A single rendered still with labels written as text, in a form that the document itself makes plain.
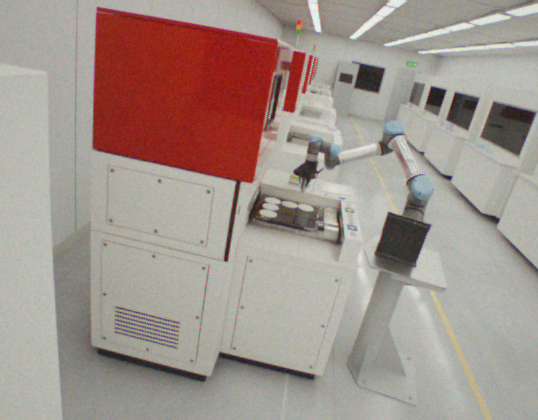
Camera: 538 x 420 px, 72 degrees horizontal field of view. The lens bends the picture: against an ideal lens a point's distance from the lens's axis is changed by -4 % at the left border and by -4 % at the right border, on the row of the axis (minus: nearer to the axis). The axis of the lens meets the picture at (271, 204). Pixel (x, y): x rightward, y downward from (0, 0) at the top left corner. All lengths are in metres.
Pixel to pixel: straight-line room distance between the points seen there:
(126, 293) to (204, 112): 1.03
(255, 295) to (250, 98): 1.07
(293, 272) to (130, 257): 0.82
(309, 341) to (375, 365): 0.63
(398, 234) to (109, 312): 1.61
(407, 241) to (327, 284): 0.51
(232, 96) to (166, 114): 0.29
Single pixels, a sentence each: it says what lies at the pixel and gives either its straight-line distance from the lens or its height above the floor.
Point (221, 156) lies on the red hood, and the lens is 1.67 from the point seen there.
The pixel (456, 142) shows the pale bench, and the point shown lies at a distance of 8.63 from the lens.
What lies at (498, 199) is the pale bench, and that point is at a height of 0.35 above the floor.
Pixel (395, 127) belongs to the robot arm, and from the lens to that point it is 2.39.
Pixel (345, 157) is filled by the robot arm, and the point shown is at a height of 1.24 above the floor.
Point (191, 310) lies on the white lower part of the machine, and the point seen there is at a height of 0.50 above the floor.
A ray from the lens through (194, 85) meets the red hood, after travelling 1.65.
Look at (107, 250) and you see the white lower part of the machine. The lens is 2.06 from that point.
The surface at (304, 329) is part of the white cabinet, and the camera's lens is 2.25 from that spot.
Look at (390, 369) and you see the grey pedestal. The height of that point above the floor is 0.04.
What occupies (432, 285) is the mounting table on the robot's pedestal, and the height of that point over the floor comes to 0.81.
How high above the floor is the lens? 1.77
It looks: 22 degrees down
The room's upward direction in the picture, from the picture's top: 11 degrees clockwise
